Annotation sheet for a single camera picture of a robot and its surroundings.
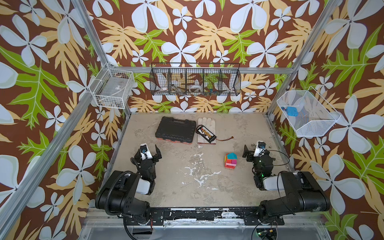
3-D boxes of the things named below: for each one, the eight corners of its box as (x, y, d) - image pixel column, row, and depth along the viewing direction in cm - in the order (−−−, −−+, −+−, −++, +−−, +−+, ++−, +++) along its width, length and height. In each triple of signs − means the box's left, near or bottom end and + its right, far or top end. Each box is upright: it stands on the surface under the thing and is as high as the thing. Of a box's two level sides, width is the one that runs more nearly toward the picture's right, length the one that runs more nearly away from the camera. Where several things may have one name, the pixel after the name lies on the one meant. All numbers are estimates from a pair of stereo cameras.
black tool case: (154, 139, 106) (153, 134, 102) (163, 120, 118) (162, 115, 113) (193, 146, 102) (193, 142, 98) (198, 126, 114) (198, 121, 110)
